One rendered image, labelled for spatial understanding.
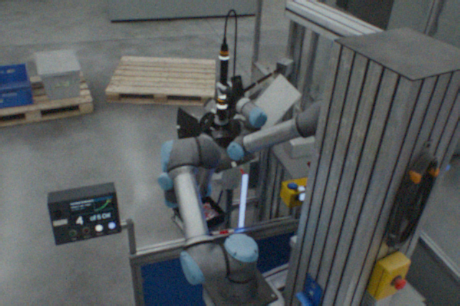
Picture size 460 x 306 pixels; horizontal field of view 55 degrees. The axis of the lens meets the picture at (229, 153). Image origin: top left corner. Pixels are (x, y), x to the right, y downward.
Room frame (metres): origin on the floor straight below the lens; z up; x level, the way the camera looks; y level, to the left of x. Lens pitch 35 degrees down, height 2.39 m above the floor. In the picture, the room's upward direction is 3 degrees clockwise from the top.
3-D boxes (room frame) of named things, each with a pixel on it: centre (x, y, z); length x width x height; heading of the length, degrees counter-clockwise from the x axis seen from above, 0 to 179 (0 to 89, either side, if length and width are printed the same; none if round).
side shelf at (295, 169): (2.22, -0.42, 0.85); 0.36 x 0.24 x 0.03; 21
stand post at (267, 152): (2.16, -0.21, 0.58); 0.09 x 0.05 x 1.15; 21
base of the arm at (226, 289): (1.08, -0.06, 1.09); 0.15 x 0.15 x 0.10
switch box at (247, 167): (2.24, -0.18, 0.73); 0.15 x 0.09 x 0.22; 111
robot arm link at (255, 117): (1.67, -0.10, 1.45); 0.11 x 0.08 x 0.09; 31
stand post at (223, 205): (2.07, 0.00, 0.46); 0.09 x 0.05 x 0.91; 21
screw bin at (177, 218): (1.67, 0.14, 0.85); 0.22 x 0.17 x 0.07; 125
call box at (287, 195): (1.68, -0.36, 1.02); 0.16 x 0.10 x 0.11; 111
